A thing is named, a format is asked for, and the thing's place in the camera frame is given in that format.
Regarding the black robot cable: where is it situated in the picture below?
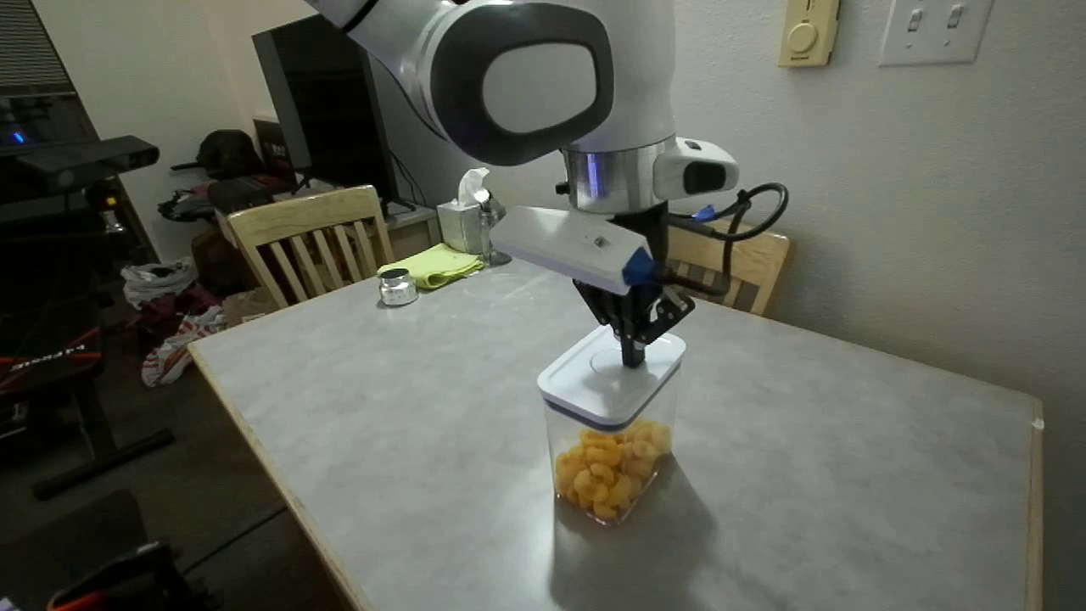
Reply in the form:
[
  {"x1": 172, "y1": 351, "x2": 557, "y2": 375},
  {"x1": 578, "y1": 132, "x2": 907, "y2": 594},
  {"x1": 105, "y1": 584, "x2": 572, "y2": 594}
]
[{"x1": 665, "y1": 179, "x2": 792, "y2": 284}]

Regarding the clear plastic container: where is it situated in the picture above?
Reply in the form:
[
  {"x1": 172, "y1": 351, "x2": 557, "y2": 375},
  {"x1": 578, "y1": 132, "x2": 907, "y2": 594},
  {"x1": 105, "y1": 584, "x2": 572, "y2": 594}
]
[{"x1": 542, "y1": 378, "x2": 683, "y2": 534}]

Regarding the clear container with orange food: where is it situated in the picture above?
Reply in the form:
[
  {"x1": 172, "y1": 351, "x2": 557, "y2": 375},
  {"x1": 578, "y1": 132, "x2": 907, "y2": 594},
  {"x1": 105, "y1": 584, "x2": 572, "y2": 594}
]
[{"x1": 553, "y1": 419, "x2": 673, "y2": 525}]

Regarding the white light switch plate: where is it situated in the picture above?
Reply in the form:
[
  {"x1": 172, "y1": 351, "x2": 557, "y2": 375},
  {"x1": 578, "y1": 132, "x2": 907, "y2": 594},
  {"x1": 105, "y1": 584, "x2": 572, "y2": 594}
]
[{"x1": 874, "y1": 0, "x2": 999, "y2": 67}]

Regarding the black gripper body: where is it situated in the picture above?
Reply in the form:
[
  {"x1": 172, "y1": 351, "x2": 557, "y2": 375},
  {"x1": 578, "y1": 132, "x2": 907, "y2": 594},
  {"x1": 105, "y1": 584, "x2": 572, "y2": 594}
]
[{"x1": 572, "y1": 201, "x2": 673, "y2": 327}]

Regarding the black bag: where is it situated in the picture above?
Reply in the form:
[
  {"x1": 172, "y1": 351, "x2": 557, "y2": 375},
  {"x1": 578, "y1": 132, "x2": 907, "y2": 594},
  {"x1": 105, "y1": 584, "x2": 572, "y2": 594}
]
[{"x1": 193, "y1": 124, "x2": 265, "y2": 183}]

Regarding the beige thermostat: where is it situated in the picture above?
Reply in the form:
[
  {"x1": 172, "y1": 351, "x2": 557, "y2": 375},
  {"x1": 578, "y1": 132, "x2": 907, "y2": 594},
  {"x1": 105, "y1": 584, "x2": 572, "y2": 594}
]
[{"x1": 775, "y1": 0, "x2": 846, "y2": 70}]

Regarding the plain wooden chair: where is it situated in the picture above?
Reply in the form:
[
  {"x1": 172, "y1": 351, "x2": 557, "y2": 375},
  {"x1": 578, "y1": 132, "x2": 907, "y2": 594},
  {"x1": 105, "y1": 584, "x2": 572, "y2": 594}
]
[{"x1": 662, "y1": 217, "x2": 793, "y2": 318}]

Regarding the light slatted wooden chair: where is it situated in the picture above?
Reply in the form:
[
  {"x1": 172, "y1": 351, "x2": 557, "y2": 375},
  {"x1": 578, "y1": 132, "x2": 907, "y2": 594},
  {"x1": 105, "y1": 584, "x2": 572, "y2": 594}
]
[{"x1": 222, "y1": 179, "x2": 398, "y2": 312}]

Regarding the black television screen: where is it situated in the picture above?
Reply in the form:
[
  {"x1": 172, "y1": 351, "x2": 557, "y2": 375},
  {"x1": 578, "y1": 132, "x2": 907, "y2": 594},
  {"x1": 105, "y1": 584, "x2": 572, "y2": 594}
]
[{"x1": 248, "y1": 10, "x2": 400, "y2": 208}]

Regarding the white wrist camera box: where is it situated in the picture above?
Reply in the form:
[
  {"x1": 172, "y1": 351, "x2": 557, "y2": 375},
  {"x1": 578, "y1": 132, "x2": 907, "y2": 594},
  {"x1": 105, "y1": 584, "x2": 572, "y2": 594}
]
[{"x1": 485, "y1": 204, "x2": 662, "y2": 298}]

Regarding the grey tissue box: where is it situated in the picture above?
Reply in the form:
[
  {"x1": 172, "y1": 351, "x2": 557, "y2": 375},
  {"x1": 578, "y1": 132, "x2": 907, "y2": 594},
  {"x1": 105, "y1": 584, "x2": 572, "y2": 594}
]
[{"x1": 434, "y1": 197, "x2": 485, "y2": 256}]

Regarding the green cloth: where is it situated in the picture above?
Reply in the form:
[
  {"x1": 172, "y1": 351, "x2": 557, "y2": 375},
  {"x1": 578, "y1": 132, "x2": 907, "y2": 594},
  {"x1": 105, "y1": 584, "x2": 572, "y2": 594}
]
[{"x1": 395, "y1": 242, "x2": 490, "y2": 294}]

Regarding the black camera on stand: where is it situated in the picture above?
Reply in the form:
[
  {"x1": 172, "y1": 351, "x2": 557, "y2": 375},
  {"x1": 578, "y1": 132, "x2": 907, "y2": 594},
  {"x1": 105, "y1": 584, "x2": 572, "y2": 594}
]
[{"x1": 0, "y1": 132, "x2": 164, "y2": 201}]

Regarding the round silver tin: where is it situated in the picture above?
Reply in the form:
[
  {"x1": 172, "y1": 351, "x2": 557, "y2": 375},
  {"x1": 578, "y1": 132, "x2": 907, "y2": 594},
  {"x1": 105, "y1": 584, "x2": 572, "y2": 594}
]
[{"x1": 374, "y1": 266, "x2": 421, "y2": 312}]

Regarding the white container lid with button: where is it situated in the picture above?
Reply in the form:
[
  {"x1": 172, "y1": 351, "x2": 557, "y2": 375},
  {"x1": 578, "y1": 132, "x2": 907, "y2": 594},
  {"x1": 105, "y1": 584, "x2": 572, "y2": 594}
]
[{"x1": 533, "y1": 324, "x2": 690, "y2": 433}]

